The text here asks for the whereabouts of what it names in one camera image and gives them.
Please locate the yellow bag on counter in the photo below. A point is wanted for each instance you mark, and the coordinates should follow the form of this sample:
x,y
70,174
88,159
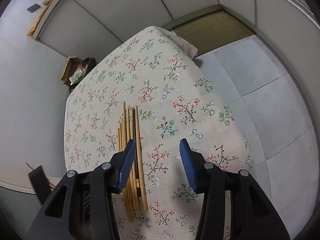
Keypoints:
x,y
33,29

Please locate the black trash bin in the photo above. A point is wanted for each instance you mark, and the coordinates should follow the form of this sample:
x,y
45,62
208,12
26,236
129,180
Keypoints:
x,y
90,62

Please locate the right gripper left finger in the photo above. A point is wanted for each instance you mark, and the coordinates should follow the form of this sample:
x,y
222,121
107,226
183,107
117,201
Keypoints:
x,y
81,206

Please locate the longest wooden chopstick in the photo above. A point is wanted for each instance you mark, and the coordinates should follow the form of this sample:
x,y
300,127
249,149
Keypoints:
x,y
124,118

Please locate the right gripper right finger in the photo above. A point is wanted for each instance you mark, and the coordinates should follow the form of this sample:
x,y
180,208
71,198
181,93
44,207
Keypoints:
x,y
253,216

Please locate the olive floor mat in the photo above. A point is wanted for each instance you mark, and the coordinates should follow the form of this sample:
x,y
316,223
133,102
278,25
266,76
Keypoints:
x,y
213,31

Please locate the floral tablecloth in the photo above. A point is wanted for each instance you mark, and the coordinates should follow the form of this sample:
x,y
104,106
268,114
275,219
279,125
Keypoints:
x,y
154,70

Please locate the short wooden chopstick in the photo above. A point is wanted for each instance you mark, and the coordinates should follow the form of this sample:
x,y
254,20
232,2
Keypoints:
x,y
122,137
118,142
120,126

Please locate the cardboard box with trash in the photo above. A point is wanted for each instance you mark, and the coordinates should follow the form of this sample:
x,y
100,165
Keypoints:
x,y
71,66

